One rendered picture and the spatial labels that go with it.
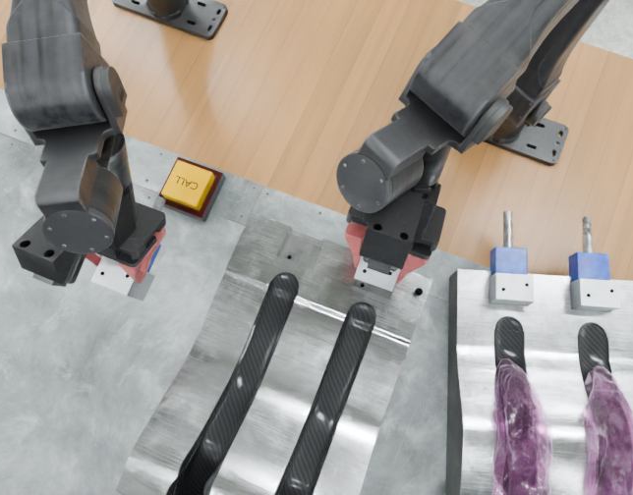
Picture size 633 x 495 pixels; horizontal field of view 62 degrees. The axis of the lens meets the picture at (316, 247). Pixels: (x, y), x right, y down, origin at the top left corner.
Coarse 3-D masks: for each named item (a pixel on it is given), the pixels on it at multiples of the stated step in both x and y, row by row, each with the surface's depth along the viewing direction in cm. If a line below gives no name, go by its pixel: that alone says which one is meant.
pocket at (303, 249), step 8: (288, 232) 72; (296, 232) 72; (288, 240) 73; (296, 240) 73; (304, 240) 73; (312, 240) 72; (280, 248) 71; (288, 248) 73; (296, 248) 73; (304, 248) 73; (312, 248) 73; (320, 248) 73; (280, 256) 73; (288, 256) 73; (296, 256) 73; (304, 256) 72; (312, 256) 72; (304, 264) 72; (312, 264) 72
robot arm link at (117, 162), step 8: (112, 136) 50; (120, 136) 50; (104, 144) 49; (112, 144) 49; (120, 144) 50; (104, 152) 48; (112, 152) 49; (120, 152) 49; (96, 160) 47; (104, 160) 47; (112, 160) 49; (120, 160) 50; (128, 160) 52; (112, 168) 49; (120, 168) 50; (128, 168) 52; (120, 176) 51; (128, 176) 52; (128, 184) 53
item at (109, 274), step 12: (156, 204) 67; (156, 252) 67; (108, 264) 63; (96, 276) 63; (108, 276) 63; (120, 276) 63; (108, 288) 63; (120, 288) 63; (132, 288) 63; (144, 288) 67
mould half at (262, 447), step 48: (240, 240) 71; (240, 288) 69; (336, 288) 68; (240, 336) 68; (288, 336) 68; (336, 336) 67; (384, 336) 67; (192, 384) 65; (288, 384) 66; (384, 384) 66; (144, 432) 61; (192, 432) 62; (240, 432) 62; (288, 432) 63; (336, 432) 64; (144, 480) 59; (240, 480) 59; (336, 480) 60
